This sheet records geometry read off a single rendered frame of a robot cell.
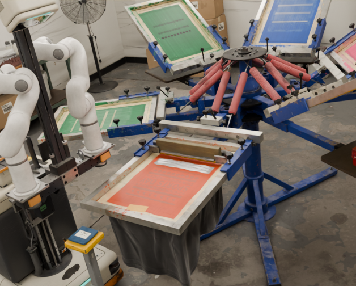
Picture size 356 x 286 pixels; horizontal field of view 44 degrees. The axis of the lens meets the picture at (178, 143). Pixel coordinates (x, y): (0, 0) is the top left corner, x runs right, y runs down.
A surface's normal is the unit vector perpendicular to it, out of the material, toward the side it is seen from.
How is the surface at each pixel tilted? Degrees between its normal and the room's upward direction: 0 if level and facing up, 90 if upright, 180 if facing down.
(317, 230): 0
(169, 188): 0
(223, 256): 0
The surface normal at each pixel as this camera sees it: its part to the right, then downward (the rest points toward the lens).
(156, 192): -0.14, -0.88
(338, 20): -0.50, 0.46
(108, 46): 0.85, 0.13
